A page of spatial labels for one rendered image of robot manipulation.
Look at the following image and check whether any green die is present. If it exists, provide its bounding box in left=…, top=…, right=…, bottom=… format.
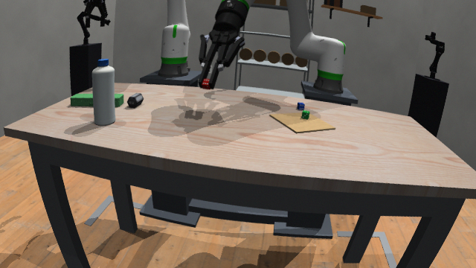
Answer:
left=301, top=110, right=309, bottom=119

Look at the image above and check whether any tan square mat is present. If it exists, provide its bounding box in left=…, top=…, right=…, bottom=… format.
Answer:
left=269, top=112, right=335, bottom=133

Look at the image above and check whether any red die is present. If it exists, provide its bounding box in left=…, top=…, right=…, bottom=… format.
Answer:
left=202, top=79, right=210, bottom=89

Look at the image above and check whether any blue die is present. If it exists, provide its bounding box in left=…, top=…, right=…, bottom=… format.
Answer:
left=297, top=102, right=305, bottom=110

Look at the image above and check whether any white plastic bottle with blue cap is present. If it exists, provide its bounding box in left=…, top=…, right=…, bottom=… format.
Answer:
left=92, top=59, right=116, bottom=126

